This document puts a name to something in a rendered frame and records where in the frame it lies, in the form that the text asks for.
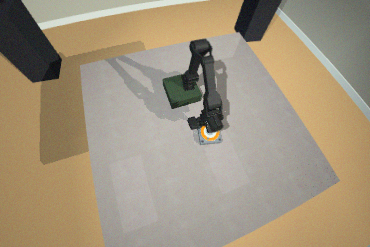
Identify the orange round plate with white centre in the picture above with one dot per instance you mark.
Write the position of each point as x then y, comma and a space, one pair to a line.
211, 137

